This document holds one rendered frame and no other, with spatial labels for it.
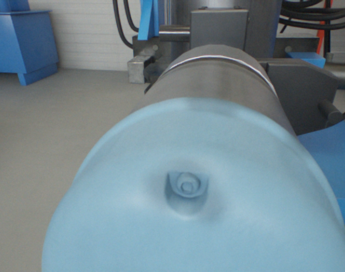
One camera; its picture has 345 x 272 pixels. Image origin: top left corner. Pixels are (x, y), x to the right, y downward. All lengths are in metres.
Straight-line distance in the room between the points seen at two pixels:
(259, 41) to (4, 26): 2.61
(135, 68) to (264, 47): 0.67
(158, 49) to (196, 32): 0.97
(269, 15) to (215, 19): 0.30
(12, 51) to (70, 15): 0.81
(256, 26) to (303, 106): 0.31
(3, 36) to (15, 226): 2.08
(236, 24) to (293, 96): 0.08
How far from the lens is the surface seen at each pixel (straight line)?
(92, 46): 3.36
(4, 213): 1.30
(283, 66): 0.22
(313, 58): 1.11
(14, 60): 2.99
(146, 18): 1.17
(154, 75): 0.90
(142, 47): 1.23
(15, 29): 2.91
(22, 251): 1.11
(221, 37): 0.25
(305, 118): 0.24
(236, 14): 0.25
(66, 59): 3.56
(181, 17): 0.54
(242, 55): 0.18
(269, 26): 0.55
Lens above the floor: 0.76
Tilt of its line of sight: 27 degrees down
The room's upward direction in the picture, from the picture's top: 1 degrees counter-clockwise
